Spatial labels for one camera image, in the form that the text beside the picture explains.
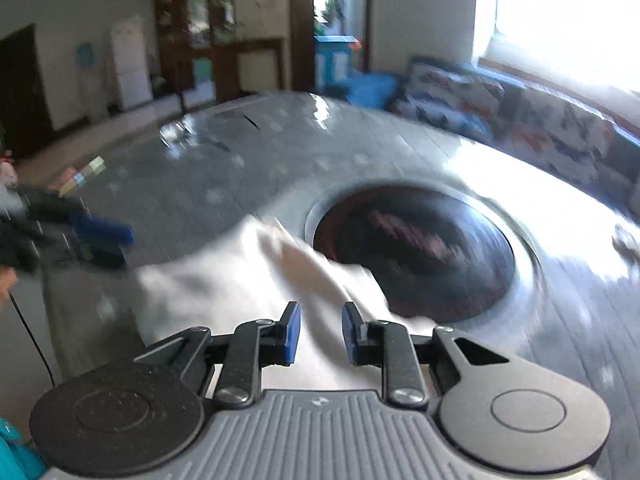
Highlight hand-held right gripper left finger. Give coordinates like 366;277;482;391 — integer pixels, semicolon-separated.
134;301;303;409

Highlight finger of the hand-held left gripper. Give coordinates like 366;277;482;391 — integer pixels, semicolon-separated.
70;212;137;247
75;245;127;270

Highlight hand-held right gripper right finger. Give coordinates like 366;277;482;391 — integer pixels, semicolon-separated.
341;301;512;409

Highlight cream white shirt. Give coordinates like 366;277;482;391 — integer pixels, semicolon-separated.
134;214;437;392

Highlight colourful toy blocks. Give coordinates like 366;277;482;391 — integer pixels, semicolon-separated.
56;156;108;198

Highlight dark round table recess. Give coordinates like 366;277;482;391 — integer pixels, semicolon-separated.
304;184;517;324

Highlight dark wooden door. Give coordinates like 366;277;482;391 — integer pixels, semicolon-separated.
0;24;53;133

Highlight white refrigerator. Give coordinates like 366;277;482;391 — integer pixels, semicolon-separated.
109;16;154;112

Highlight dark wooden cabinet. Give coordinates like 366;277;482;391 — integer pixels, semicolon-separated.
152;0;290;107

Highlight blue sofa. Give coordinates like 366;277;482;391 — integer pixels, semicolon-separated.
345;57;640;201

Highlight butterfly print cushion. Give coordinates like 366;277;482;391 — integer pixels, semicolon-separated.
398;62;505;137
498;87;618;187

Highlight blue storage box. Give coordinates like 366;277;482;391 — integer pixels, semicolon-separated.
314;35;362;92

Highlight window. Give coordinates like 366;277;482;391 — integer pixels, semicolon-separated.
474;0;640;98

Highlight black cable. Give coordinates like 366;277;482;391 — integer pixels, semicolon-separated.
7;290;57;389

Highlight dark wooden door frame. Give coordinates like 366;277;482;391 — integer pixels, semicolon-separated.
289;0;375;92

